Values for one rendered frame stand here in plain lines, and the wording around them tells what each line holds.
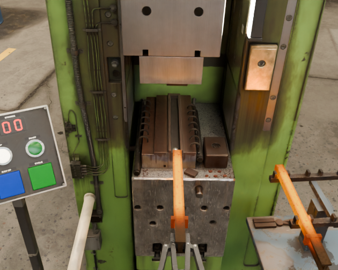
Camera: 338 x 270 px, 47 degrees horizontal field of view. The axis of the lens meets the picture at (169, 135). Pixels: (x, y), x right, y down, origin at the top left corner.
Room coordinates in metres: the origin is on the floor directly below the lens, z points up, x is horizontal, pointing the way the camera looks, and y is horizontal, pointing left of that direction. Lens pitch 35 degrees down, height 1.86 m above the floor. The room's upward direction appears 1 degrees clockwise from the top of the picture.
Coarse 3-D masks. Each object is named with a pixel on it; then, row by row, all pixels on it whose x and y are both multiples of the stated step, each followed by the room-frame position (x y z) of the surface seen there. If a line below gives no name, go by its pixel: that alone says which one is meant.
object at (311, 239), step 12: (276, 168) 1.06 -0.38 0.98; (288, 180) 0.99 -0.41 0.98; (288, 192) 0.93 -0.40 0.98; (300, 204) 0.88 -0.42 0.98; (300, 216) 0.83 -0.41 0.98; (312, 228) 0.78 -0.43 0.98; (312, 240) 0.73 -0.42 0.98; (312, 252) 0.71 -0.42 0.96; (324, 252) 0.69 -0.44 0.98; (324, 264) 0.65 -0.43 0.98
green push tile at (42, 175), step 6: (30, 168) 0.95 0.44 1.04; (36, 168) 0.95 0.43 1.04; (42, 168) 0.96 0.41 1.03; (48, 168) 0.97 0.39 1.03; (30, 174) 0.94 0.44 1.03; (36, 174) 0.94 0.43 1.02; (42, 174) 0.95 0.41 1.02; (48, 174) 0.96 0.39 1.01; (36, 180) 0.93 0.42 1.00; (42, 180) 0.94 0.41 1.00; (48, 180) 0.94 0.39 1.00; (54, 180) 0.95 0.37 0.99; (36, 186) 0.92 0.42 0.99; (42, 186) 0.93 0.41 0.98
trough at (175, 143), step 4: (172, 96) 1.52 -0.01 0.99; (176, 96) 1.52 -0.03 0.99; (172, 100) 1.50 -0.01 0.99; (176, 100) 1.50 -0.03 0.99; (172, 104) 1.46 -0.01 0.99; (176, 104) 1.46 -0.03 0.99; (172, 108) 1.43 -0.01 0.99; (176, 108) 1.43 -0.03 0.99; (172, 112) 1.39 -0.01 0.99; (176, 112) 1.39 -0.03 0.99; (172, 116) 1.36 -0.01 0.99; (176, 116) 1.37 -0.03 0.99; (172, 120) 1.34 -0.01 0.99; (176, 120) 1.34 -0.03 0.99; (172, 124) 1.30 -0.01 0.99; (176, 124) 1.31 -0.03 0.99; (172, 128) 1.28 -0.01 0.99; (176, 128) 1.28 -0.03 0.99; (172, 132) 1.25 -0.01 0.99; (176, 132) 1.25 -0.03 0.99; (172, 136) 1.22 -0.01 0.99; (176, 136) 1.22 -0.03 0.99; (172, 140) 1.19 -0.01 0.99; (176, 140) 1.19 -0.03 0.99; (172, 144) 1.17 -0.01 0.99; (176, 144) 1.17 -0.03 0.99; (172, 148) 1.14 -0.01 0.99; (172, 152) 1.12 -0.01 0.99
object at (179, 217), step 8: (176, 152) 1.02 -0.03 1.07; (176, 160) 0.98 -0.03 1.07; (176, 168) 0.94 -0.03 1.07; (176, 176) 0.90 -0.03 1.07; (176, 184) 0.86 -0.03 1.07; (176, 192) 0.82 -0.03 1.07; (176, 200) 0.79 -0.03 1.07; (176, 208) 0.76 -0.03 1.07; (184, 208) 0.76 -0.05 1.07; (176, 216) 0.72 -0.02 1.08; (184, 216) 0.72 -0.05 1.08; (176, 224) 0.69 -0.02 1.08; (184, 224) 0.69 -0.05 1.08; (176, 232) 0.66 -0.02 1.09; (184, 232) 0.66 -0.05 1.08; (176, 240) 0.64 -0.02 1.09; (184, 240) 0.64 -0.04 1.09
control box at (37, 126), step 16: (16, 112) 1.04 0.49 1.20; (32, 112) 1.05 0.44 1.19; (48, 112) 1.07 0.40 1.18; (0, 128) 0.99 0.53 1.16; (32, 128) 1.03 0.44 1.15; (48, 128) 1.04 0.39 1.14; (0, 144) 0.97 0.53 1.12; (16, 144) 0.98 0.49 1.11; (48, 144) 1.01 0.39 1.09; (16, 160) 0.95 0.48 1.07; (32, 160) 0.97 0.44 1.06; (48, 160) 0.99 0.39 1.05; (64, 176) 0.97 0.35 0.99; (32, 192) 0.91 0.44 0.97
